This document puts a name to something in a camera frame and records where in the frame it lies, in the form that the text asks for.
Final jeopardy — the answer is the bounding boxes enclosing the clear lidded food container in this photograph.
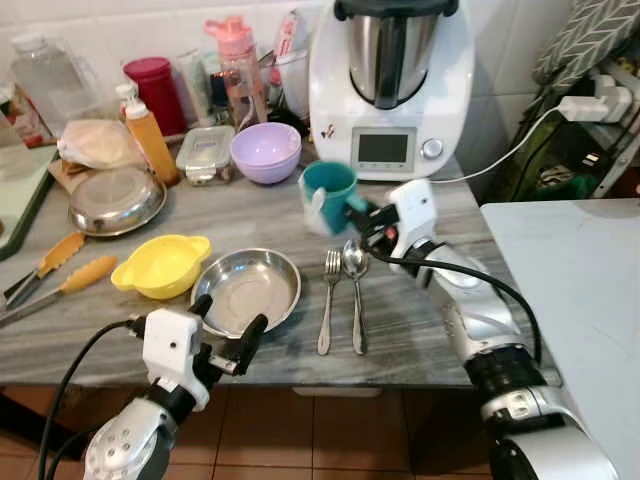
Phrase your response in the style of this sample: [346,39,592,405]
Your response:
[176,125,237,187]

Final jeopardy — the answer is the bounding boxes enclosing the pink water bottle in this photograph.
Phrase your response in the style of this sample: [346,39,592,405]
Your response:
[205,15,269,131]

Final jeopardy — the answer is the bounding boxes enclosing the clear plastic jug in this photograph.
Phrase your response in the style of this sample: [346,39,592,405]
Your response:
[10,33,101,131]

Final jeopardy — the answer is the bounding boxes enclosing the white power cable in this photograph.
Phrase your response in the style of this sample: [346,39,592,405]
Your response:
[430,100,571,184]

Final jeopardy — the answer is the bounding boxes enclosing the steel fork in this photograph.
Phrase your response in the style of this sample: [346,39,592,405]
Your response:
[317,249,345,356]

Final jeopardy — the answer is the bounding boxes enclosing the yellow plastic bowl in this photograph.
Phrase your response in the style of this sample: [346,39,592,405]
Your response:
[110,234,213,300]

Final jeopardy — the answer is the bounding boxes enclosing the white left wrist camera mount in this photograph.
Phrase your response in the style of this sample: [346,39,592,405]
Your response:
[141,307,209,412]

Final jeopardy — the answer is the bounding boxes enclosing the bread in plastic bag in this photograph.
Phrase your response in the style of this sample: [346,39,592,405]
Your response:
[57,119,146,171]

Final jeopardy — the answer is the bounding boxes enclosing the orange tipped steel tongs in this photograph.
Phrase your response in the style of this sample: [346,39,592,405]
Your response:
[2,231,87,309]

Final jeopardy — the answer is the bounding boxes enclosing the purple plastic bowl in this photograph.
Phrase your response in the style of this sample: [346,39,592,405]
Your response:
[230,122,303,186]

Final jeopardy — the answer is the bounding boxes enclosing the round stainless steel plate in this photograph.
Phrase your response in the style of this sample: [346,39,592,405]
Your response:
[68,167,168,238]
[190,248,302,338]

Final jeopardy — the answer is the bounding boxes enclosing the teal mug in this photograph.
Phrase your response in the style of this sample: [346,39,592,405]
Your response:
[300,162,361,237]

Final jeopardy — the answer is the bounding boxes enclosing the grey patterned cloth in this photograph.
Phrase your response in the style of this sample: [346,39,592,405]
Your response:
[533,0,640,86]

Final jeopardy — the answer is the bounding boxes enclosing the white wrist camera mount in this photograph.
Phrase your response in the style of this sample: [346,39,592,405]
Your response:
[387,179,442,257]
[141,307,209,412]

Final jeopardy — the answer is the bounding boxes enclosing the green tray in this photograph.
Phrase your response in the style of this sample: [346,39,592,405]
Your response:
[0,145,58,261]

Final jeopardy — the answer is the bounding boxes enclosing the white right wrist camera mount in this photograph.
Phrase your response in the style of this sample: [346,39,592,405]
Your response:
[387,179,442,257]

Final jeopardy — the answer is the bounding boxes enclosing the white table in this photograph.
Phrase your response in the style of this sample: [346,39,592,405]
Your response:
[481,197,640,480]

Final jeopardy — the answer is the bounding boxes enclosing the white power adapter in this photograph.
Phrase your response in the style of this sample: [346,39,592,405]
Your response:
[557,88,633,123]

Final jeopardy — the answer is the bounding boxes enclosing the steel spoon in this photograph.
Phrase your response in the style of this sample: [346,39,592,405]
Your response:
[342,238,371,356]

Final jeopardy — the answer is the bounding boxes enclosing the dark red canister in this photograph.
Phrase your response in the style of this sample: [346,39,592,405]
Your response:
[123,57,187,137]

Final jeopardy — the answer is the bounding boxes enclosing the white food processor appliance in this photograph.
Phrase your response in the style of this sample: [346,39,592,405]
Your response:
[308,0,476,182]

